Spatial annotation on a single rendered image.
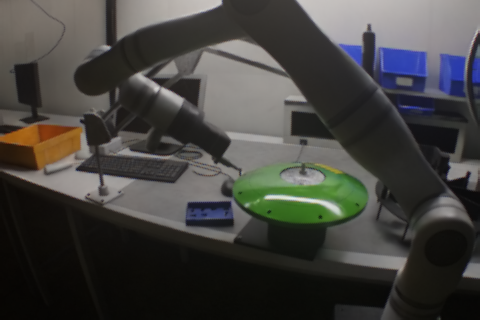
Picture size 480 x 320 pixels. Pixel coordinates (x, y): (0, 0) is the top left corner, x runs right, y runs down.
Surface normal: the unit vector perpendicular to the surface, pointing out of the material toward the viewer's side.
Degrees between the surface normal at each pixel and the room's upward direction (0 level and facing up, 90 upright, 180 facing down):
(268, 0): 82
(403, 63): 90
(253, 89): 90
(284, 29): 84
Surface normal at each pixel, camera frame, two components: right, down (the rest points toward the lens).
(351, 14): -0.36, 0.28
